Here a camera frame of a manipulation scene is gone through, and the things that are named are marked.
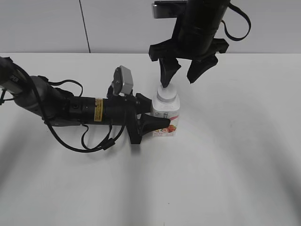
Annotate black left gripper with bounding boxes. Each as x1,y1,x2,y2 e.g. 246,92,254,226
103,93,170,144

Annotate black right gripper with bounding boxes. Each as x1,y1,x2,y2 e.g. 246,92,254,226
149,14,229,88

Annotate white yili yogurt bottle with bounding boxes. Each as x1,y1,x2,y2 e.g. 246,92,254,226
151,91,180,137

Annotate white bottle cap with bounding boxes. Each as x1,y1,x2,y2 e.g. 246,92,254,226
157,83,177,103

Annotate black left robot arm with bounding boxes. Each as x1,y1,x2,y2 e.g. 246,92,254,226
0,57,170,144

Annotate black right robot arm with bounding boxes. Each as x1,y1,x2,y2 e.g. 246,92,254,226
149,0,230,88

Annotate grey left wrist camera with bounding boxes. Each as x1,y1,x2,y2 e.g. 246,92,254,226
111,65,134,96

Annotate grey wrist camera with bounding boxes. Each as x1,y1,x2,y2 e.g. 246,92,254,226
111,65,134,96
151,0,187,19

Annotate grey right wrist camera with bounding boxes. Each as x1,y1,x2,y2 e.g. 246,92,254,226
151,0,187,19

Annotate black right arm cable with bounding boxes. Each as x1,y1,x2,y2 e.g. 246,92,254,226
221,2,252,41

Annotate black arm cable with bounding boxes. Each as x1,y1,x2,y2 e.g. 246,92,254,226
221,2,252,41
0,70,127,153

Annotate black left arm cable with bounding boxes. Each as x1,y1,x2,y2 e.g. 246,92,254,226
0,70,127,153

